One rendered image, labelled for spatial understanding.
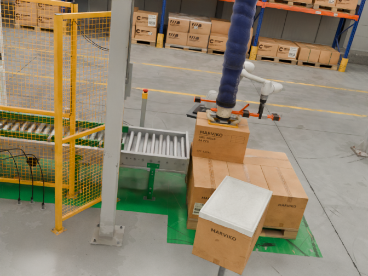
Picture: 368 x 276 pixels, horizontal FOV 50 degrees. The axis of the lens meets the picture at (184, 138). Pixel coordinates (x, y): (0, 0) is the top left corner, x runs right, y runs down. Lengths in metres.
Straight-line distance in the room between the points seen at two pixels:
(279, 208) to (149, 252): 1.41
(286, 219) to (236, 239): 1.59
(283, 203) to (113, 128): 1.96
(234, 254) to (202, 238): 0.25
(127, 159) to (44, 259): 1.33
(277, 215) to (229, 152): 0.87
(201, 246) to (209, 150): 1.71
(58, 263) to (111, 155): 1.09
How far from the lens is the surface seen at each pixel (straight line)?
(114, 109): 3.33
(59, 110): 3.51
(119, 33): 3.14
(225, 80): 4.32
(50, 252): 3.99
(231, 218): 2.87
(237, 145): 4.49
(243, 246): 2.90
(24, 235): 4.20
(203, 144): 4.47
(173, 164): 4.40
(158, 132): 4.93
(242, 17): 4.15
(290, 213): 4.37
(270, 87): 4.49
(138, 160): 4.39
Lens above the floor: 2.70
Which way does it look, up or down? 26 degrees down
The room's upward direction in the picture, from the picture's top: 9 degrees clockwise
